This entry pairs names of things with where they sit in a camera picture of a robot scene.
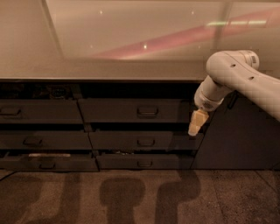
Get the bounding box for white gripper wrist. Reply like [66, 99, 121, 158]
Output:
[188, 92, 223, 137]

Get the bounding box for dark drawer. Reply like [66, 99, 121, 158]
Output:
[0, 153, 99, 172]
[0, 99, 82, 124]
[78, 98, 190, 123]
[89, 131, 204, 151]
[0, 131, 92, 150]
[96, 153, 193, 170]

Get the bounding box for pale flat item in drawer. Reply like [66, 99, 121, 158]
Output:
[28, 153, 71, 158]

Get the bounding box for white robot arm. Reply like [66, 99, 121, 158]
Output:
[188, 50, 280, 137]

